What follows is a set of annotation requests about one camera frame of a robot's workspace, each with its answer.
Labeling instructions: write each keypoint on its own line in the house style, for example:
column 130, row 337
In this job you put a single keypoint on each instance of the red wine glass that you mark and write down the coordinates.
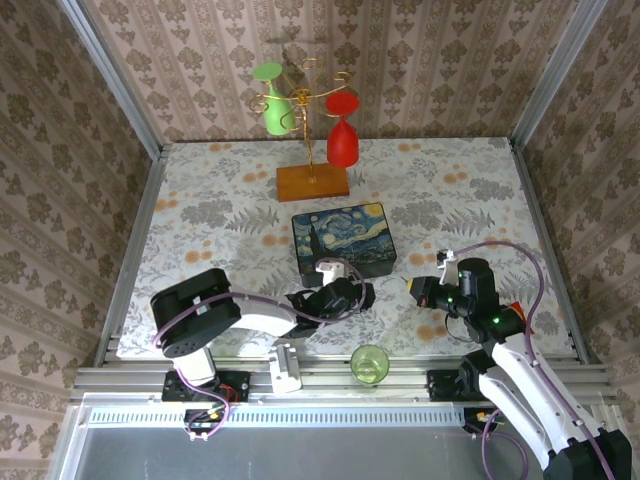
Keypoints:
column 342, row 145

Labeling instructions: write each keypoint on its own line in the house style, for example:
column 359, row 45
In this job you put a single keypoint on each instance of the white plastic bracket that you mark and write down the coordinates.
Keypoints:
column 285, row 370

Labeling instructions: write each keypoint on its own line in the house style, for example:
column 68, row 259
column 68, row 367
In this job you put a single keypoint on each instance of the gold glass rack wooden base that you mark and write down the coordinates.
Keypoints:
column 312, row 187

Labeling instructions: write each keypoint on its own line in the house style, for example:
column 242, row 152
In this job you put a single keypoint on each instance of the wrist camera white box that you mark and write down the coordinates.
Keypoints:
column 331, row 270
column 444, row 259

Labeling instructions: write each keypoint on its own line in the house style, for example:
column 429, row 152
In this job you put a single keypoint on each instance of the starry night painted box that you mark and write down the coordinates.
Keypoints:
column 345, row 235

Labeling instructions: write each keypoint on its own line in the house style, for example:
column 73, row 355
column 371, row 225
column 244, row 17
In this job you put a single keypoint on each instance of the aluminium front rail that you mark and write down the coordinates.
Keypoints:
column 330, row 382

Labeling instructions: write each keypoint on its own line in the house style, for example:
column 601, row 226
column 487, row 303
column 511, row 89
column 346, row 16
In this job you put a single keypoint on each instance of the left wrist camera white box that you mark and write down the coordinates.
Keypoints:
column 331, row 270

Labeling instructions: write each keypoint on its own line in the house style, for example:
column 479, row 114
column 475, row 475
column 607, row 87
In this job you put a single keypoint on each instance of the green wine glass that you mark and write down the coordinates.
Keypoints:
column 275, row 117

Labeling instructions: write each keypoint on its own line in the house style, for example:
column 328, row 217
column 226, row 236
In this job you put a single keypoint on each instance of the red snack packet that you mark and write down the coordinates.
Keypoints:
column 517, row 309

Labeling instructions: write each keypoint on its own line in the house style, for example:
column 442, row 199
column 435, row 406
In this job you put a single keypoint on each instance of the clear green plastic cup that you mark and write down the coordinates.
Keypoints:
column 370, row 367

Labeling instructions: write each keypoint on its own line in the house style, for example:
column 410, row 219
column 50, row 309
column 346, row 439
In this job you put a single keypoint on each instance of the aluminium corner post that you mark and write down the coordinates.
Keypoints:
column 112, row 75
column 555, row 75

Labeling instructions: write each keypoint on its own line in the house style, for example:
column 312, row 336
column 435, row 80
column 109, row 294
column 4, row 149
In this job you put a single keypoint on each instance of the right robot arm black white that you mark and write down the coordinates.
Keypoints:
column 515, row 380

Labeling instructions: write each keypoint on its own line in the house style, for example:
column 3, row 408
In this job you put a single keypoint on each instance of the floral tablecloth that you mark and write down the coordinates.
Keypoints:
column 400, row 170

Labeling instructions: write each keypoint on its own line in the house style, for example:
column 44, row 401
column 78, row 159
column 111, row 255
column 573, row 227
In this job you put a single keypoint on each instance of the grey metal shelf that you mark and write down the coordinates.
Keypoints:
column 310, row 455

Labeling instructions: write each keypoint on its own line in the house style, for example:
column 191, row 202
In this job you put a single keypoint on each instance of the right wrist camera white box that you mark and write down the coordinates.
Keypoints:
column 444, row 259

